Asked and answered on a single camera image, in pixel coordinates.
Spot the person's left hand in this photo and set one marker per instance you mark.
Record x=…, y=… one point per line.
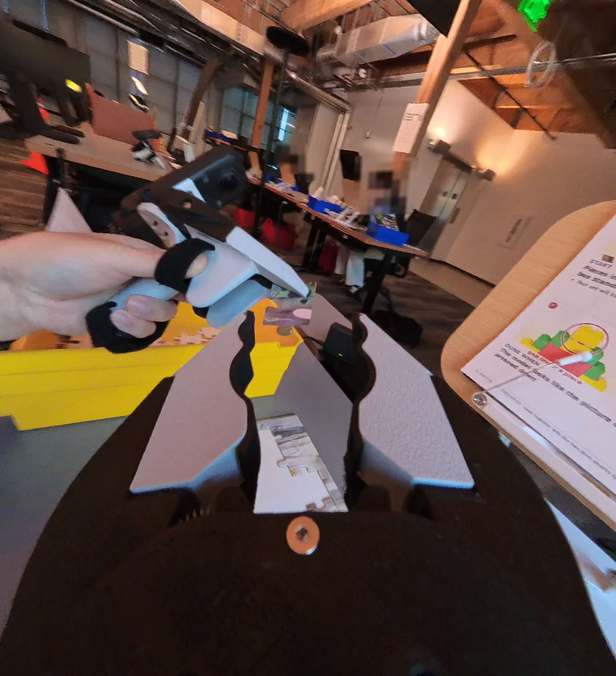
x=38, y=285

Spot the yellow plastic bin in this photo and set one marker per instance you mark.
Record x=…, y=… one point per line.
x=75, y=380

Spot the black office chair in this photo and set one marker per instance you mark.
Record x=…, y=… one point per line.
x=418, y=232

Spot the grey striped puzzle piece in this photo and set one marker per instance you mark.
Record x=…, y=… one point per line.
x=284, y=428

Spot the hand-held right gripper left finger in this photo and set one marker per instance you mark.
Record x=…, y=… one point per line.
x=191, y=422

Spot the grey brown puzzle piece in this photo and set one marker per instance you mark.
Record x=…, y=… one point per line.
x=329, y=504

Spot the wood-edged office desk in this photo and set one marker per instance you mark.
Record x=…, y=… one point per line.
x=350, y=232
x=91, y=153

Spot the black pole stand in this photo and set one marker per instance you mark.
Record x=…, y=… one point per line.
x=273, y=132

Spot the orange striped traffic cone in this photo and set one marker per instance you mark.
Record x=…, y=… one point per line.
x=36, y=163

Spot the white paper notice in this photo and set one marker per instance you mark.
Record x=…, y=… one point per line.
x=411, y=126

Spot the black bag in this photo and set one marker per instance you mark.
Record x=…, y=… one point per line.
x=397, y=327

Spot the wooden pillar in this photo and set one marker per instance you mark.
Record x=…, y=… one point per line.
x=434, y=79

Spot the purple pink puzzle piece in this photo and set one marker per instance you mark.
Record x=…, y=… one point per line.
x=289, y=314

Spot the printed instruction sheet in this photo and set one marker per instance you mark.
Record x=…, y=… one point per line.
x=577, y=396

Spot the puzzle frame board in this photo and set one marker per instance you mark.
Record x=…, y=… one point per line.
x=276, y=491

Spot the black monitor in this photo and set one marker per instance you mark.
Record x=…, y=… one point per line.
x=38, y=58

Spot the picture puzzle box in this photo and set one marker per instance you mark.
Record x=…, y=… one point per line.
x=387, y=222

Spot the green exit sign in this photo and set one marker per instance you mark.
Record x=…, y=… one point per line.
x=534, y=11

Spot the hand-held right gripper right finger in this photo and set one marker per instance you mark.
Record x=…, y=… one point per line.
x=418, y=428

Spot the wall lamp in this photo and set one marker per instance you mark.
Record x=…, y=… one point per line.
x=484, y=173
x=438, y=147

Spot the blue tray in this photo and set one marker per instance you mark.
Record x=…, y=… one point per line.
x=387, y=233
x=324, y=204

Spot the black power adapter box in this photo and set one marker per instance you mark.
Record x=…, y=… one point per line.
x=339, y=343

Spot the red bag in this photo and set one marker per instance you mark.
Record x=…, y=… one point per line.
x=329, y=256
x=244, y=217
x=279, y=235

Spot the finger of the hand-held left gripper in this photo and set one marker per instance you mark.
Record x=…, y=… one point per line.
x=239, y=306
x=265, y=264

